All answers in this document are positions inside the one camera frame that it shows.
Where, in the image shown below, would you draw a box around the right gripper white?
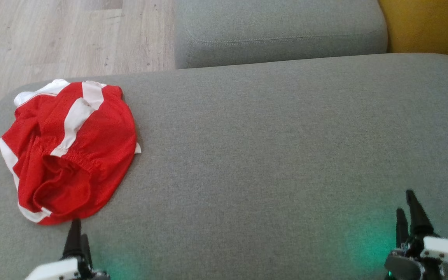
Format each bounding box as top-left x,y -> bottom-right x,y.
396,189 -> 448,280

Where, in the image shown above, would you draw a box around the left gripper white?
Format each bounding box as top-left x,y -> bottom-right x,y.
25,219 -> 110,280

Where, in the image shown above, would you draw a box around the red shorts with white stripes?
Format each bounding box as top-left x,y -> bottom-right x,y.
0,79 -> 142,225

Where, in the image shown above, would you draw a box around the wide yellow sofa backrest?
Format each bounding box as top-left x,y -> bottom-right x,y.
378,0 -> 448,66

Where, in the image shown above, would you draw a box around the smaller grey sofa seat cushion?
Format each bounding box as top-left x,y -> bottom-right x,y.
174,0 -> 389,70

